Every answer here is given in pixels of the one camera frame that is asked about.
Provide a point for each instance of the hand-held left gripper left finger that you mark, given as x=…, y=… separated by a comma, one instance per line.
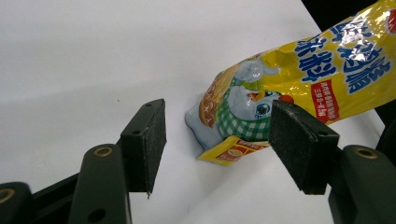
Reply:
x=144, y=146

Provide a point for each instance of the white table sheet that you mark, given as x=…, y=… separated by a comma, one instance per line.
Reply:
x=77, y=56

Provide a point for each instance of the yellow green checkered seasoning bag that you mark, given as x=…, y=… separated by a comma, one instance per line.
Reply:
x=342, y=68

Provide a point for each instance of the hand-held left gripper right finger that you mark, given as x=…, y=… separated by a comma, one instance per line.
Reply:
x=302, y=146

